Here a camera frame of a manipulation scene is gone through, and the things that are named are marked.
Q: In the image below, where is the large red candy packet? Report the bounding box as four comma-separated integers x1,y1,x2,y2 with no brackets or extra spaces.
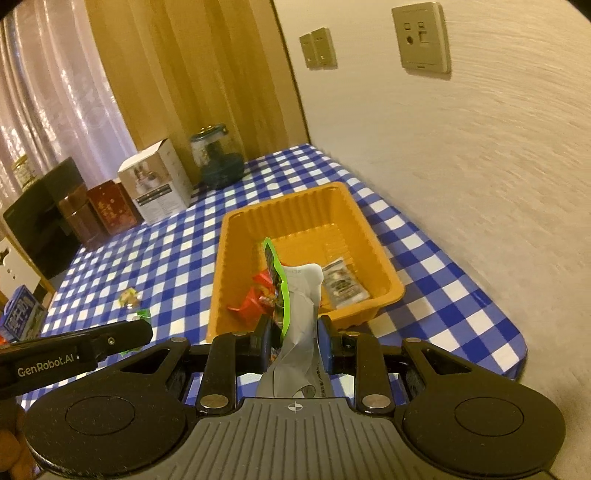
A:
228,287,273,326

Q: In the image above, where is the silver green-edged snack packet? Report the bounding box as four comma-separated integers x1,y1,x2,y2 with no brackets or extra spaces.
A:
256,237,332,400

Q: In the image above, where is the blue checked tablecloth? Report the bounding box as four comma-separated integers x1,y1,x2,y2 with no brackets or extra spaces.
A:
16,143,528,412

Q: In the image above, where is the beige wall switch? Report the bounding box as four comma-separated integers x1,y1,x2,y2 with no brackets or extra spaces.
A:
311,27,338,68
298,32,317,70

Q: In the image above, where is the wooden cabinet panel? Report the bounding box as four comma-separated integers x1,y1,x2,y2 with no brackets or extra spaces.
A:
85,0,310,163

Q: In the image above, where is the clear black-print snack packet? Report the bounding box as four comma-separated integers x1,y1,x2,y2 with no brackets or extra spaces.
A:
320,256,370,310

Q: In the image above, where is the orange plastic tray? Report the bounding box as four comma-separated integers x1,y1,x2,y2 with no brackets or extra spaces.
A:
206,181,406,345

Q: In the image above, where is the dark teal glass jar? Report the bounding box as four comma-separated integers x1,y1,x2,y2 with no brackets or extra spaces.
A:
190,123,246,189

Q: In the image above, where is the red floral gift box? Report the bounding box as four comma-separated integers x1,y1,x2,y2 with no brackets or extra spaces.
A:
87,179,142,237

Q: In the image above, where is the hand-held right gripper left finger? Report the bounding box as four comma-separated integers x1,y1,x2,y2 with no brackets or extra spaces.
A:
119,314,274,414

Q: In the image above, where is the glass jar yellow lid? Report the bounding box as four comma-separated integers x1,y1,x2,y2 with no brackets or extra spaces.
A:
10,155,40,190

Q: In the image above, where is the person's left hand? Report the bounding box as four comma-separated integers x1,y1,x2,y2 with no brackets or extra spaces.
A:
0,400,41,480

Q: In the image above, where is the blue milk carton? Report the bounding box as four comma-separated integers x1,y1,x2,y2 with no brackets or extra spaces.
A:
0,285,47,343

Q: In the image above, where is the brown tin canister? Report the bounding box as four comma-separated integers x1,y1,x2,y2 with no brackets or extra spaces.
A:
57,193,110,253

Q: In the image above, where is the beige wall socket plate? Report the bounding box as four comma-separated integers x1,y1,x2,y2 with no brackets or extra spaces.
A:
391,2,452,75

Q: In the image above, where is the pink sheer curtain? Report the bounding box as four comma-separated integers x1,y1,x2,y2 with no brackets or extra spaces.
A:
0,0,138,209

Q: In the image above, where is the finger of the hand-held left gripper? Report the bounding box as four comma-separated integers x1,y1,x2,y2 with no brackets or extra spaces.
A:
89,318,154,366

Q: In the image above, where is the white carton box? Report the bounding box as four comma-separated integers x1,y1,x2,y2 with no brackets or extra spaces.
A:
117,138,193,226

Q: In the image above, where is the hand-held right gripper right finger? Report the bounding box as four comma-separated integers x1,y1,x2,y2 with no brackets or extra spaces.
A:
318,316,468,414

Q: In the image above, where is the black box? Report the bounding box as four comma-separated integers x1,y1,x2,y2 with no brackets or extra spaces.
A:
2,156,89,280

